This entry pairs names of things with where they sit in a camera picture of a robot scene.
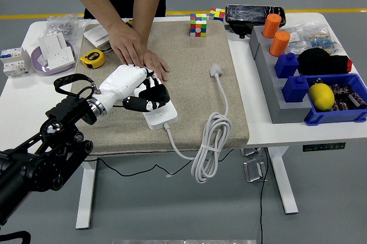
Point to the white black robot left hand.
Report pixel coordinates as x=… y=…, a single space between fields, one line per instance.
x=120 y=83

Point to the person's right hand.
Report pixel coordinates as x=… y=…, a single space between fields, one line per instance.
x=127 y=43

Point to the person's left hand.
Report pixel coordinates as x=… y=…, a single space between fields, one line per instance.
x=156 y=63

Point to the black plug adapter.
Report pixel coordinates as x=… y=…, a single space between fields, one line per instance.
x=159 y=92

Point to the white power strip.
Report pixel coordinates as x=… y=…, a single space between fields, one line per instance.
x=160 y=116

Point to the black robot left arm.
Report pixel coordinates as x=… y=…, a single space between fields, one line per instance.
x=43 y=158

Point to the person's left forearm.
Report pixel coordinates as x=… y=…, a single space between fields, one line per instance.
x=146 y=3

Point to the yellow tape measure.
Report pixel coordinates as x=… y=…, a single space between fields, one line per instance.
x=129 y=23
x=91 y=58

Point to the grey-brown mat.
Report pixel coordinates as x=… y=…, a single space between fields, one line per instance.
x=186 y=55

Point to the large Rubik's cube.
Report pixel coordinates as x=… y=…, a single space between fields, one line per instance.
x=198 y=26

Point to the clear bag of screws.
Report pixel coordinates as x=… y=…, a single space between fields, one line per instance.
x=61 y=26

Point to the small Rubik's cube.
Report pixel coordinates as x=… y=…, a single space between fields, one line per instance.
x=217 y=14

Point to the purple bowl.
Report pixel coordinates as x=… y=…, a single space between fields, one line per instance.
x=37 y=66

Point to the black plastic-wrapped box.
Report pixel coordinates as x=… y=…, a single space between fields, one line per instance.
x=246 y=15

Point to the white circuit breaker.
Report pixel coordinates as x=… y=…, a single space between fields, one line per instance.
x=14 y=62

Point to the orange cylinder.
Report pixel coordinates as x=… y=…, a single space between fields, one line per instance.
x=271 y=26
x=279 y=44

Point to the grey stepped block holder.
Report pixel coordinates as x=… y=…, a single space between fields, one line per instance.
x=275 y=95

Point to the blue plastic block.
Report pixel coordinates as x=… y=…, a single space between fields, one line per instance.
x=286 y=65
x=295 y=89

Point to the clear bag of components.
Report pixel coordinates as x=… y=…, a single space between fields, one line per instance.
x=312 y=37

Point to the black cloth with red piece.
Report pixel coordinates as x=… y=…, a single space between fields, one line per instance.
x=318 y=62

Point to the yellow lemon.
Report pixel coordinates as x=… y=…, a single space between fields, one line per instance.
x=321 y=97

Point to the blue plastic bin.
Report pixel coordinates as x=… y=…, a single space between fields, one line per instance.
x=332 y=118

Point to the black table control panel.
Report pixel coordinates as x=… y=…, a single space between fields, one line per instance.
x=324 y=147

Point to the dark cylindrical capacitors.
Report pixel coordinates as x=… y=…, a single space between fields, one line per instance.
x=348 y=96

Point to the white wall switch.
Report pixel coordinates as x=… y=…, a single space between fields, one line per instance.
x=96 y=32

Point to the white wall socket panel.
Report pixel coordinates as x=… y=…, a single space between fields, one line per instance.
x=58 y=58

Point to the white blank wall panel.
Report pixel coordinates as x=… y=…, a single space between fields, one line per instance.
x=53 y=42

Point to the silver metal bracket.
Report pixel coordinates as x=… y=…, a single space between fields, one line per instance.
x=250 y=152
x=253 y=171

